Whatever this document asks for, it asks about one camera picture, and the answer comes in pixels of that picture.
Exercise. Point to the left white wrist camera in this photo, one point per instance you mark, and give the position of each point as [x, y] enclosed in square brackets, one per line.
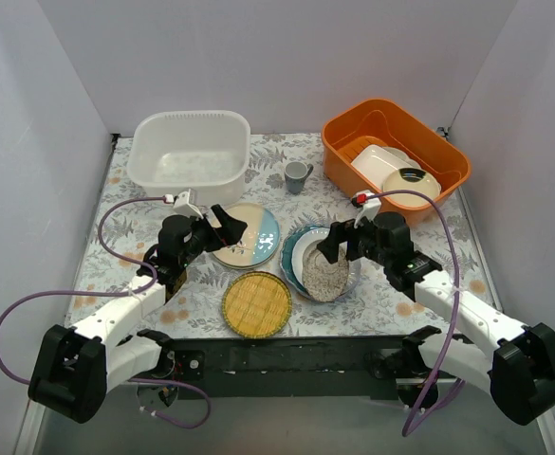
[183, 203]

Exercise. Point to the white rectangular dish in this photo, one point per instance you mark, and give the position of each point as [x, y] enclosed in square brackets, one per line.
[375, 164]

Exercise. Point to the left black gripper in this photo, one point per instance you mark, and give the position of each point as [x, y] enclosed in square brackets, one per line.
[212, 229]

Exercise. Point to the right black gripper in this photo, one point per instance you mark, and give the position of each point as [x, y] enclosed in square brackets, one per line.
[349, 240]

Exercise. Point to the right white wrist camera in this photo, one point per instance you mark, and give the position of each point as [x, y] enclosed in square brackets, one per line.
[368, 205]

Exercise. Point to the floral table mat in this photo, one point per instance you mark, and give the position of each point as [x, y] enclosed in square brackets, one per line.
[372, 308]

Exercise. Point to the white ribbed deep plate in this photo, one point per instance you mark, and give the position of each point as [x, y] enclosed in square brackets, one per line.
[353, 279]

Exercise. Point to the cream round plate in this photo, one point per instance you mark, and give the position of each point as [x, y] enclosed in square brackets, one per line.
[411, 179]

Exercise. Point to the white round plate in bin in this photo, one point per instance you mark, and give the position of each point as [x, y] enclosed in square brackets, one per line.
[403, 156]

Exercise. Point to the teal embossed plate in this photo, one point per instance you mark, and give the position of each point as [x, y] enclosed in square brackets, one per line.
[295, 251]

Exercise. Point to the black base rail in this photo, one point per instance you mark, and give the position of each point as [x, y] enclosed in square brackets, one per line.
[377, 367]

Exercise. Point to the white plastic bin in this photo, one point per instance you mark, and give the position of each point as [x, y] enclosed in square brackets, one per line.
[206, 151]

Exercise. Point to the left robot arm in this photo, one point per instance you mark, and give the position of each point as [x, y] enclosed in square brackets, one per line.
[77, 366]

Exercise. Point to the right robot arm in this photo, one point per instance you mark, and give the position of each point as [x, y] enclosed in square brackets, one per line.
[511, 361]

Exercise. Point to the cream and blue plate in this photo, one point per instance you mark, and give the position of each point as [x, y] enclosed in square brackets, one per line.
[259, 241]

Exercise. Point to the woven bamboo tray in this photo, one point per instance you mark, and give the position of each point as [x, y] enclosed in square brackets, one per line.
[257, 305]

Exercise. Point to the orange plastic bin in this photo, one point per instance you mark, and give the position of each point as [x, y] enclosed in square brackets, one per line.
[384, 123]

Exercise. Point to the speckled grey plate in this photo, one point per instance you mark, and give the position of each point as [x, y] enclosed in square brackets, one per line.
[322, 280]

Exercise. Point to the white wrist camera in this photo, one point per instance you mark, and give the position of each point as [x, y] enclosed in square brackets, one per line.
[183, 203]
[368, 205]

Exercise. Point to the grey ceramic mug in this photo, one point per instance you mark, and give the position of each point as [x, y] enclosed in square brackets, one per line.
[296, 173]

